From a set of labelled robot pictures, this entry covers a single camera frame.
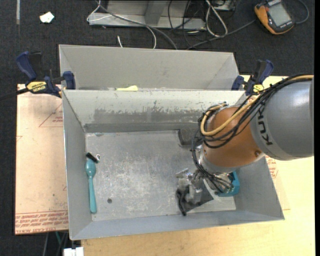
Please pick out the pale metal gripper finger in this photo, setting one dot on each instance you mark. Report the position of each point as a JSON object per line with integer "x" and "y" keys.
{"x": 182, "y": 173}
{"x": 193, "y": 195}

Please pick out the dark grey flat block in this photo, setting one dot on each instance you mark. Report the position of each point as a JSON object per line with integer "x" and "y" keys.
{"x": 186, "y": 138}

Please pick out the blue box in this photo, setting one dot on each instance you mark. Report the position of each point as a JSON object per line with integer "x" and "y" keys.
{"x": 236, "y": 183}

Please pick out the grey metal bin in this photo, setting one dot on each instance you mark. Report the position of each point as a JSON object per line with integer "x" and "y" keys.
{"x": 140, "y": 165}

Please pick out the teal plastic spoon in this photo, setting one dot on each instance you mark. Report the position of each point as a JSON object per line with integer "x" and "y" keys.
{"x": 91, "y": 180}

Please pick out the small black clip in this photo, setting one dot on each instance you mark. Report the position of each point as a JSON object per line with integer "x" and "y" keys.
{"x": 92, "y": 157}

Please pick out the yellow flat piece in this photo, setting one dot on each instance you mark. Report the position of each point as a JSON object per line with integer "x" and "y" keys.
{"x": 128, "y": 88}

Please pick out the brown cardboard board, red print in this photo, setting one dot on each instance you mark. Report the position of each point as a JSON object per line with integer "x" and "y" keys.
{"x": 40, "y": 155}

